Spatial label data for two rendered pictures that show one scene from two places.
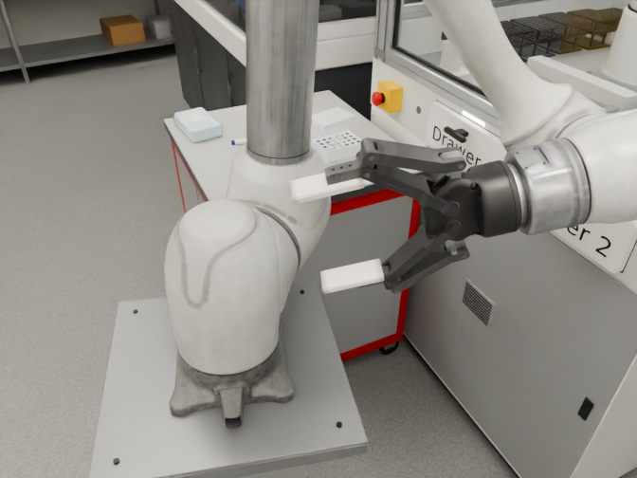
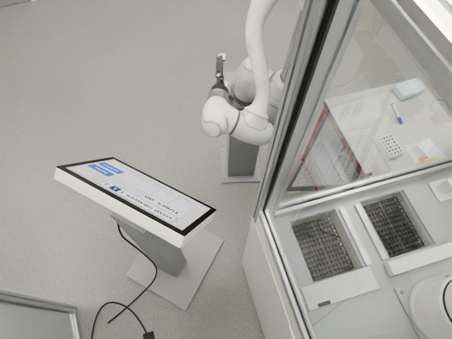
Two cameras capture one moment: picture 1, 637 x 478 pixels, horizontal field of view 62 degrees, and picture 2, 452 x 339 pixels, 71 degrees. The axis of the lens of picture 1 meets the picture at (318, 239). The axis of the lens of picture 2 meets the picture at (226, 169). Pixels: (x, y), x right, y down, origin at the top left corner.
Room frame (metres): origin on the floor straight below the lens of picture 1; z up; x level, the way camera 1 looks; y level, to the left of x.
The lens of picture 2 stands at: (0.61, -1.05, 2.16)
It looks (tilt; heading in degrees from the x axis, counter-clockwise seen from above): 62 degrees down; 98
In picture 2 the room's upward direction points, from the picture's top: 1 degrees clockwise
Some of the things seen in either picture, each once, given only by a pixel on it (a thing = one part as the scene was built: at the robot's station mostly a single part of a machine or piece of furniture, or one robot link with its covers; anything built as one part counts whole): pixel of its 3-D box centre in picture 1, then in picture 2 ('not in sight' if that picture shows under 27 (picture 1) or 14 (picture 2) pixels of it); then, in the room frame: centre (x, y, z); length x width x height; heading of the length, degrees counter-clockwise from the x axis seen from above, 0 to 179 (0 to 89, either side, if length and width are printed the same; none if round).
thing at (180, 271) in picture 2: not in sight; (164, 237); (0.24, -0.63, 0.51); 0.50 x 0.45 x 1.02; 71
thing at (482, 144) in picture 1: (465, 143); not in sight; (1.15, -0.35, 0.87); 0.29 x 0.02 x 0.11; 25
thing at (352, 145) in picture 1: (337, 146); not in sight; (1.33, -0.05, 0.78); 0.12 x 0.08 x 0.04; 121
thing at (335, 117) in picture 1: (331, 118); not in sight; (1.54, -0.04, 0.77); 0.13 x 0.09 x 0.02; 128
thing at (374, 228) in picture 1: (290, 246); not in sight; (1.40, 0.09, 0.38); 0.62 x 0.58 x 0.76; 25
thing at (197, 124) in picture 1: (197, 123); not in sight; (1.47, 0.36, 0.78); 0.15 x 0.10 x 0.04; 32
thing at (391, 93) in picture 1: (388, 97); not in sight; (1.45, -0.20, 0.88); 0.07 x 0.05 x 0.07; 25
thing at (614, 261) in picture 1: (566, 209); not in sight; (0.87, -0.49, 0.87); 0.29 x 0.02 x 0.11; 25
